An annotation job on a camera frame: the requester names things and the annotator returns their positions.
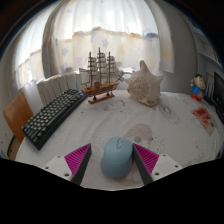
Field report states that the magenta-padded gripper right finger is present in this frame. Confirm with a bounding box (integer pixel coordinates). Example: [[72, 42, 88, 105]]
[[131, 142, 184, 186]]

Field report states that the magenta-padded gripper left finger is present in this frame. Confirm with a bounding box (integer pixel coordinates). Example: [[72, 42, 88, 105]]
[[41, 142, 93, 186]]

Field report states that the light blue computer mouse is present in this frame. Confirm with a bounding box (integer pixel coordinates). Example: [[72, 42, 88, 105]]
[[100, 136, 135, 179]]

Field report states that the red printed mouse pad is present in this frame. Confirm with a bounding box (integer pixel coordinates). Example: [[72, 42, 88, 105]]
[[191, 106, 218, 137]]

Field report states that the white printed tablecloth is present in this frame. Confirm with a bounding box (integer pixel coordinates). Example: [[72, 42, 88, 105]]
[[14, 89, 224, 191]]

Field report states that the black mechanical keyboard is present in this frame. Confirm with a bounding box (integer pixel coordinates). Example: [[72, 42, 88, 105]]
[[21, 88, 86, 151]]

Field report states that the large white conch shell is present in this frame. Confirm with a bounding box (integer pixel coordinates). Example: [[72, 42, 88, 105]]
[[124, 59, 165, 108]]

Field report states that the orange wooden chair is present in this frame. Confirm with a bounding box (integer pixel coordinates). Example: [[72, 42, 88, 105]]
[[2, 91, 35, 161]]

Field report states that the wooden sailing ship model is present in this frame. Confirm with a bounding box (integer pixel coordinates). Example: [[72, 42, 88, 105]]
[[78, 46, 125, 105]]

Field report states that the white radiator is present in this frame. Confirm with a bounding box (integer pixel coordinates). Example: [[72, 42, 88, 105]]
[[35, 71, 91, 108]]

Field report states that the cartoon boy figurine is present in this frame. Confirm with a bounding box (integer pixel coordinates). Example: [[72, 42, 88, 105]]
[[189, 73, 207, 102]]

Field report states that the black wifi router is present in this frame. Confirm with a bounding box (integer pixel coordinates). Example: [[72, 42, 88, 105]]
[[203, 73, 216, 105]]

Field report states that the black computer monitor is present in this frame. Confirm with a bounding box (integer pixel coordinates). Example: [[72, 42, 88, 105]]
[[212, 71, 224, 125]]

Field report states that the white star-print curtain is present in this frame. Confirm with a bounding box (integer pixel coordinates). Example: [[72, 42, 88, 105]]
[[12, 0, 176, 88]]

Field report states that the white wall shelf unit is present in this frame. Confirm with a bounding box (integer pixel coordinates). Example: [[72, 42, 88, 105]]
[[189, 22, 224, 73]]

